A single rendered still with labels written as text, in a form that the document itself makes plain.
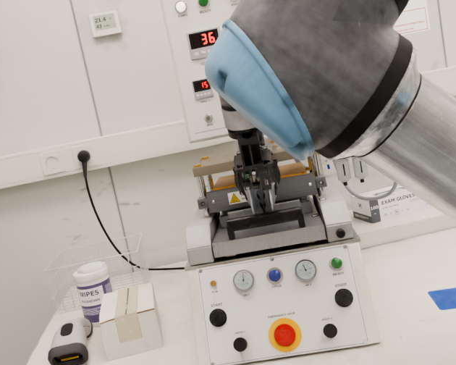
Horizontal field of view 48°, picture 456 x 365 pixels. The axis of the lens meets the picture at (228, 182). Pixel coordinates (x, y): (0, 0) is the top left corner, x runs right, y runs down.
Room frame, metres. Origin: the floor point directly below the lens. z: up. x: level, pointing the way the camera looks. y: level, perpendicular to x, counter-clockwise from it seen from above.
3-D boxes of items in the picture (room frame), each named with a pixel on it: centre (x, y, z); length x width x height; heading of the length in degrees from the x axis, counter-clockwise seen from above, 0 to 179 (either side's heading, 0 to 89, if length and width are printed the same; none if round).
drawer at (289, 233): (1.11, -0.07, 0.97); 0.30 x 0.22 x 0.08; 174
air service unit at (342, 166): (1.27, -0.31, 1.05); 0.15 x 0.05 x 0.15; 84
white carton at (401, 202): (1.60, -0.50, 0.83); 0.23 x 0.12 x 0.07; 102
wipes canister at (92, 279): (1.27, 0.39, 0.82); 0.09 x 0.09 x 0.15
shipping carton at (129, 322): (1.13, 0.28, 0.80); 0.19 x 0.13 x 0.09; 6
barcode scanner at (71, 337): (1.11, 0.41, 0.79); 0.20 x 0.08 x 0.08; 6
